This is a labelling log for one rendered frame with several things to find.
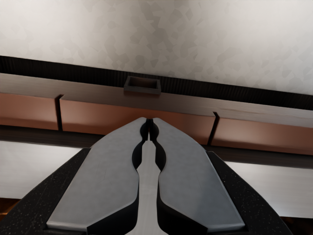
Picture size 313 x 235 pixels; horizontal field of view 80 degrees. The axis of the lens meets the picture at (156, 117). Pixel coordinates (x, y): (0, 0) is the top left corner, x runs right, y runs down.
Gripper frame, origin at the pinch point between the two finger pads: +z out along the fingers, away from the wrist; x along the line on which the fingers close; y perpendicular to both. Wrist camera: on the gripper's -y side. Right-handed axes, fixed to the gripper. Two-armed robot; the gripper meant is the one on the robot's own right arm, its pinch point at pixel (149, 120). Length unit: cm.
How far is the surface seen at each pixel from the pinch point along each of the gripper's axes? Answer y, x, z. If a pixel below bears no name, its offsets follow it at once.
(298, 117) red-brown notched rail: 4.6, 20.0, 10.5
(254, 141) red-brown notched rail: 6.9, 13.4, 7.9
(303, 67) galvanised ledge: 0.4, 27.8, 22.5
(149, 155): 7.4, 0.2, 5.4
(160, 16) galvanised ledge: -6.4, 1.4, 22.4
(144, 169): 9.6, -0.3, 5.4
